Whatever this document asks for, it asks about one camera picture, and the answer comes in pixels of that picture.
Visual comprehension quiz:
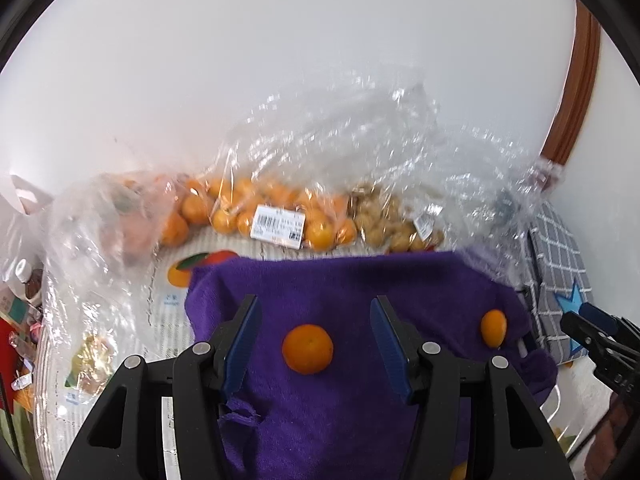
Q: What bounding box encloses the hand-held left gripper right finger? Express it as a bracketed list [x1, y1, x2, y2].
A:
[369, 295, 576, 480]

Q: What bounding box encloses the dark drink bottle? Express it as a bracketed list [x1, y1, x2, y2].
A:
[14, 259, 45, 306]

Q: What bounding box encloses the small oval kumquat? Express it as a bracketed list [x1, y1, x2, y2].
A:
[480, 309, 508, 350]

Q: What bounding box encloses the grey checked cloth blue star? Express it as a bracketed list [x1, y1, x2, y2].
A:
[520, 200, 596, 361]

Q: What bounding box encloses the purple towel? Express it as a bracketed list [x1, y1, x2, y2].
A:
[184, 250, 560, 480]

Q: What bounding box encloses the clear bag of persimmons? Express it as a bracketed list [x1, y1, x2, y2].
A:
[42, 170, 196, 401]

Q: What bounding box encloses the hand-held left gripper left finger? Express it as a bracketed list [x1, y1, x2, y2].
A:
[56, 294, 262, 480]

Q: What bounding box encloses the clear bag of oranges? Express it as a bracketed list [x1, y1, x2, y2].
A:
[180, 65, 446, 256]

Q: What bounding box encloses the brown wooden door frame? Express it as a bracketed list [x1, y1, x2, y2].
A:
[540, 0, 601, 166]

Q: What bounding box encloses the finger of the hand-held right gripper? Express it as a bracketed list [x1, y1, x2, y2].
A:
[560, 311, 608, 361]
[580, 302, 623, 336]

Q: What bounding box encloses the red box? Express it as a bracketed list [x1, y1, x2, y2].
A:
[0, 315, 36, 401]

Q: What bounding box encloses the green white carton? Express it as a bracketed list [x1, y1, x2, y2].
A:
[0, 290, 31, 326]

